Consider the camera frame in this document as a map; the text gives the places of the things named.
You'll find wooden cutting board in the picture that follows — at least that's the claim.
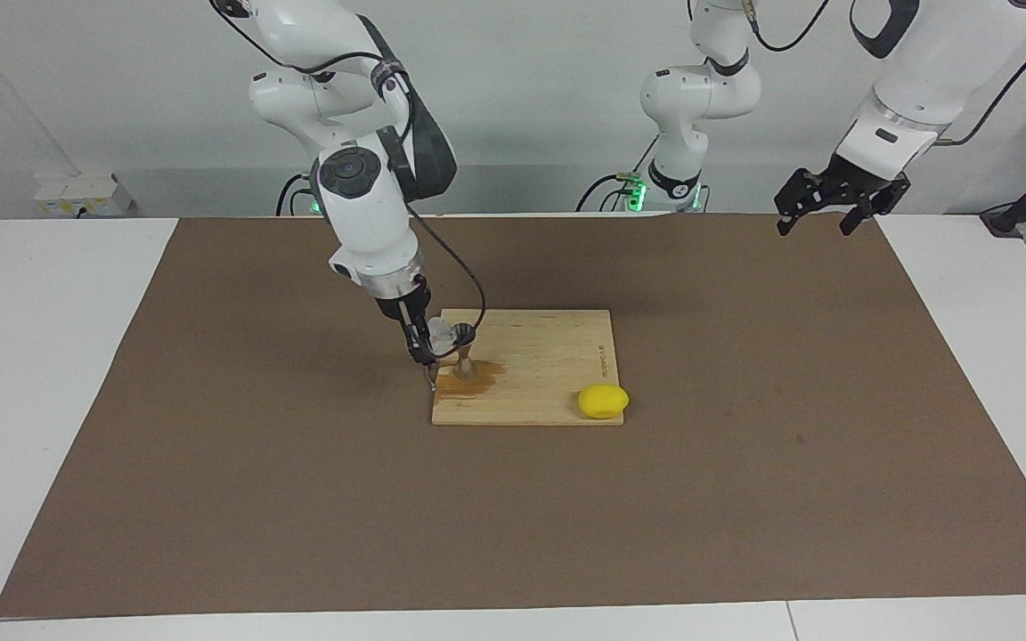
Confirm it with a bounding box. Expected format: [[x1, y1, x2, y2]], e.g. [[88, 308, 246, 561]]
[[427, 309, 625, 426]]

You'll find black right base cable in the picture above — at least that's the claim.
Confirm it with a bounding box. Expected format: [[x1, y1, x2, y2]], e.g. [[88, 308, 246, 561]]
[[276, 172, 313, 217]]

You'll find yellow lemon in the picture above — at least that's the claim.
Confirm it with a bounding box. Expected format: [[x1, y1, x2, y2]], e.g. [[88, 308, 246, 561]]
[[577, 384, 631, 420]]

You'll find brown table mat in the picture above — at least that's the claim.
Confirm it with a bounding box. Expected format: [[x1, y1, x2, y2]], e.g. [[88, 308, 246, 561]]
[[0, 214, 1026, 618]]

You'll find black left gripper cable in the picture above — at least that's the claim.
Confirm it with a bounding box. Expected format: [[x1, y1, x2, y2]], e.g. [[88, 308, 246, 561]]
[[749, 0, 1026, 149]]

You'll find white power strip box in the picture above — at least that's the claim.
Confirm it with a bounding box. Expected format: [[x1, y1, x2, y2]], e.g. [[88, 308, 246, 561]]
[[35, 174, 134, 217]]

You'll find steel double jigger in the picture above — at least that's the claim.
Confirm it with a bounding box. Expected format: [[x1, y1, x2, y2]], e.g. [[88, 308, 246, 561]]
[[446, 323, 479, 381]]

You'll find black left base cable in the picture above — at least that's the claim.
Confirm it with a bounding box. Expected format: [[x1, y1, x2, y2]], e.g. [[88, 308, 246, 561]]
[[575, 132, 662, 213]]

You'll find black base cable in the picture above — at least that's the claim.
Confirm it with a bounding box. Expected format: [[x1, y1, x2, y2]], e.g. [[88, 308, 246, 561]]
[[276, 172, 313, 217], [575, 132, 662, 213]]

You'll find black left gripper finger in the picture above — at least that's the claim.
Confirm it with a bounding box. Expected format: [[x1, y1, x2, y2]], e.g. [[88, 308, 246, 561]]
[[838, 183, 910, 237], [774, 167, 821, 237]]

